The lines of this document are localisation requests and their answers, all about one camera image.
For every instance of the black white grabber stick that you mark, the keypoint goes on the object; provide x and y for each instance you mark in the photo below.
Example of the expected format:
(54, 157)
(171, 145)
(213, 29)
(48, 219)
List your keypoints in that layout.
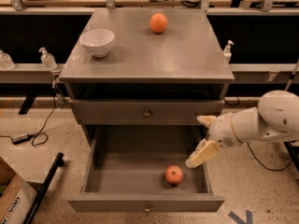
(292, 75)

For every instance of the cardboard box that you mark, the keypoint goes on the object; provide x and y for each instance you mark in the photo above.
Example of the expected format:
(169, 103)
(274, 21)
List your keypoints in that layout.
(17, 196)

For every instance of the red apple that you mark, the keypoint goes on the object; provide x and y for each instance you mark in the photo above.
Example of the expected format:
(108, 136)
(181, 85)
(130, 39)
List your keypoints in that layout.
(174, 175)

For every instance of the black pole on floor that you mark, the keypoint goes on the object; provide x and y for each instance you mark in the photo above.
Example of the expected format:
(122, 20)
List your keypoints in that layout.
(58, 162)

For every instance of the blue tape mark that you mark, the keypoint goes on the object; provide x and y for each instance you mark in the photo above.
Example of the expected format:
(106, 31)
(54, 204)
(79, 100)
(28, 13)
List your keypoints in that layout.
(244, 217)

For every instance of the white pump bottle right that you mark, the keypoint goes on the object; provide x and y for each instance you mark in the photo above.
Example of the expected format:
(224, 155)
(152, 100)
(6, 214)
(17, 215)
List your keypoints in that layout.
(227, 51)

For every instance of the grey wooden drawer cabinet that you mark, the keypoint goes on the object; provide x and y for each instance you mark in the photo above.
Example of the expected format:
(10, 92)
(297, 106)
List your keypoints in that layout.
(183, 63)

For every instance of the white ceramic bowl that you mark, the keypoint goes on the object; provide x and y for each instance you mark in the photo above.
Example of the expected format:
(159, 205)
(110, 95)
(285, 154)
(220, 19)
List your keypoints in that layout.
(98, 42)

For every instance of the black stand leg right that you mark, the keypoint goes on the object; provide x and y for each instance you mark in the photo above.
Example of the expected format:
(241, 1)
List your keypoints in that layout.
(293, 151)

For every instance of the open grey middle drawer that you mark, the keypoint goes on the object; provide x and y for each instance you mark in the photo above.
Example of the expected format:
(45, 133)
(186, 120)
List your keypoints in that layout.
(126, 167)

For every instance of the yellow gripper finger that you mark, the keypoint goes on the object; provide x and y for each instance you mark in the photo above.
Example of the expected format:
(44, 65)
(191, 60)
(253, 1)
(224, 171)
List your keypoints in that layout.
(205, 150)
(206, 120)

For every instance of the grey shelf rail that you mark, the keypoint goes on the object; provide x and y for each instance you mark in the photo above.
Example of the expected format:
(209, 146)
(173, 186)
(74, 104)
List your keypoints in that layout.
(244, 73)

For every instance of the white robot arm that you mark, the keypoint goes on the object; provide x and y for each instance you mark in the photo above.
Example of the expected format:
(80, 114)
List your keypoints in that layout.
(274, 119)

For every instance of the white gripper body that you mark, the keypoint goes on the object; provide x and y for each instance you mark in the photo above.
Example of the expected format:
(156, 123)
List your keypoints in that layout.
(221, 131)

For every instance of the closed grey top drawer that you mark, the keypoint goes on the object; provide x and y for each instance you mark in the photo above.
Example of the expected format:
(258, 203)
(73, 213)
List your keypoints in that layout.
(143, 112)

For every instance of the orange fruit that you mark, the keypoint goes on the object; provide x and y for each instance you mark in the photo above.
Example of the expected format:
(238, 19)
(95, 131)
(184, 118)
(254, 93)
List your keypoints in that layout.
(158, 23)

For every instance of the clear pump bottle left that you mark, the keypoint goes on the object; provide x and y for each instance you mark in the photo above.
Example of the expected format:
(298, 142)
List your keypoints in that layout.
(47, 59)

